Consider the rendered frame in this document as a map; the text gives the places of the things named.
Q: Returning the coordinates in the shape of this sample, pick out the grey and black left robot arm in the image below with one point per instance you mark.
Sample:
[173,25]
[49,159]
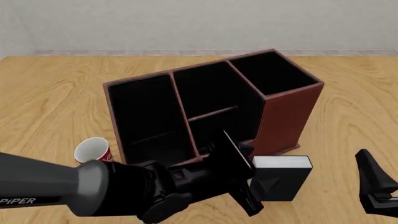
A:
[93,186]

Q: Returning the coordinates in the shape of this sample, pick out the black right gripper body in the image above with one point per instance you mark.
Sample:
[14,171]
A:
[379,201]

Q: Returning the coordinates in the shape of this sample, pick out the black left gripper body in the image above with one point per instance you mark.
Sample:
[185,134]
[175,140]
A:
[236,163]

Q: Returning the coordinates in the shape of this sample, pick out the white and red paper cup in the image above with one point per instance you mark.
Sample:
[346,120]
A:
[90,149]

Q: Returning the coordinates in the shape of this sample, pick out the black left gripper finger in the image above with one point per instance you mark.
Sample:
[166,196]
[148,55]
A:
[255,198]
[246,148]

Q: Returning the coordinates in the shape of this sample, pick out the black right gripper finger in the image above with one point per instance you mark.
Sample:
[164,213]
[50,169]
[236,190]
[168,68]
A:
[371,170]

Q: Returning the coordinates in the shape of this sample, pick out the black book with white pages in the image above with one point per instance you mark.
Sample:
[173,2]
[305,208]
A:
[276,179]

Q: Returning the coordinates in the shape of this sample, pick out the red-brown desk caddy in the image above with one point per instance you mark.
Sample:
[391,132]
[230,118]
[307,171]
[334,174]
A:
[289,116]

